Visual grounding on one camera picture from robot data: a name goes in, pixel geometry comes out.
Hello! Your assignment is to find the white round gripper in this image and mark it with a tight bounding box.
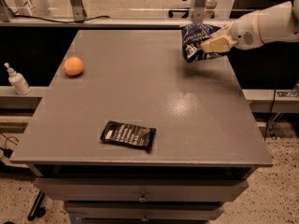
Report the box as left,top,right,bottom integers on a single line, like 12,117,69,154
200,13,263,53

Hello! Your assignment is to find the blue Kettle chip bag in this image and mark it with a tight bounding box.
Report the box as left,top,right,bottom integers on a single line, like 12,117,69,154
180,23,226,63

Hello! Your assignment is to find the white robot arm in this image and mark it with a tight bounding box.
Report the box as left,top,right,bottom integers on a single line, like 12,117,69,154
200,0,299,53

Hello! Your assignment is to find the black rxbar chocolate bar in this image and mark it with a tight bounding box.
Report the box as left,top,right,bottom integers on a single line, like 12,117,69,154
100,120,156,150

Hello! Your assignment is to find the orange fruit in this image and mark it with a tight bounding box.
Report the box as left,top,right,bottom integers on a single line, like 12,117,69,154
64,57,84,76

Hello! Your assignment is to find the white pump bottle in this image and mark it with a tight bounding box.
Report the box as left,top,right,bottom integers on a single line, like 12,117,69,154
5,63,31,95

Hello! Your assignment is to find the grey lower drawer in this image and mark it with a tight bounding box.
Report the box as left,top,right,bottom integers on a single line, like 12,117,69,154
64,202,224,221

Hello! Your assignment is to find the grey drawer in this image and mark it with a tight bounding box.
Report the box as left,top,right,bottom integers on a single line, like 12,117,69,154
35,178,249,203
64,202,224,221

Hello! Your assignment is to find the grey upper drawer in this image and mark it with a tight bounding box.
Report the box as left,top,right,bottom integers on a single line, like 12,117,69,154
35,178,249,203

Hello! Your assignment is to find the metal bracket leg right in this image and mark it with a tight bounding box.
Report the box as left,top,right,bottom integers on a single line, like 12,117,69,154
191,0,206,23

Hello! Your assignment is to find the metal bracket leg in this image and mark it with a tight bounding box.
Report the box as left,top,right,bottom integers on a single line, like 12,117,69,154
69,0,87,22
191,0,206,23

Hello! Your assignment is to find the metal bracket leg left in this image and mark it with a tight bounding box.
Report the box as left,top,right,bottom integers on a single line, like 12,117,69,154
69,0,87,22

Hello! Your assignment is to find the black cable on shelf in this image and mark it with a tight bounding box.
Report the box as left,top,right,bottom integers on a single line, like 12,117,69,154
12,14,110,24

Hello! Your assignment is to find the black floor cable plug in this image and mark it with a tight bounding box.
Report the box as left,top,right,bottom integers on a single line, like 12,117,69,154
0,133,19,159

